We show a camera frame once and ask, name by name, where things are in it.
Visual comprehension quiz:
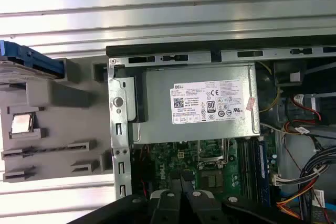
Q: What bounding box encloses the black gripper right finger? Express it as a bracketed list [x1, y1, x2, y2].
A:
[182, 173, 303, 224]

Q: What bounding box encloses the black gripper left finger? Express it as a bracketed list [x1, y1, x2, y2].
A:
[89, 173, 183, 224]

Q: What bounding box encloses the hard disk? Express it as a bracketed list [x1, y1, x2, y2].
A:
[0, 39, 66, 84]

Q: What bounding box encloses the green motherboard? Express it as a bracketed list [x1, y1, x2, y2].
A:
[131, 137, 279, 204]

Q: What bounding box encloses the CPU socket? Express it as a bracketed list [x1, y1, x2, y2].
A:
[196, 139, 229, 167]

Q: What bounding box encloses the RAM stick in slot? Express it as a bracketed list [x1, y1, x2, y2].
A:
[258, 136, 270, 204]

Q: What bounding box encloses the grey power supply unit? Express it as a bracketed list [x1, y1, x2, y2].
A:
[132, 62, 261, 145]

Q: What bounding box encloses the black PC case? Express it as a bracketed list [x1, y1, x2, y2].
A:
[106, 40, 336, 224]

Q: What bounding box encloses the grey parts rack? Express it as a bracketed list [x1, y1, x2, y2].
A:
[0, 58, 114, 183]

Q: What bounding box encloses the silver CPU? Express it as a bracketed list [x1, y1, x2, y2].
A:
[11, 113, 35, 133]

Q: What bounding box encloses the orange and yellow wire bundle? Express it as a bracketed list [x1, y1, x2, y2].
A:
[277, 178, 319, 216]

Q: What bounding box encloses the black wire bundle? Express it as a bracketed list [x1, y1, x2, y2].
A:
[296, 152, 336, 201]

